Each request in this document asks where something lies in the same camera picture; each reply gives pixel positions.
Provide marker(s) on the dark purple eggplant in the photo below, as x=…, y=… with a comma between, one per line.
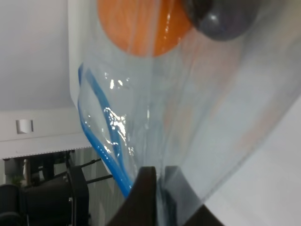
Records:
x=222, y=20

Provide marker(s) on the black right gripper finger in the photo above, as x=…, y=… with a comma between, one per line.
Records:
x=180, y=204

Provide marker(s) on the clear zip bag blue zipper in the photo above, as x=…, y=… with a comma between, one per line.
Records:
x=203, y=106

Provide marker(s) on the orange fruit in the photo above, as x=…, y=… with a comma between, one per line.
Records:
x=144, y=27

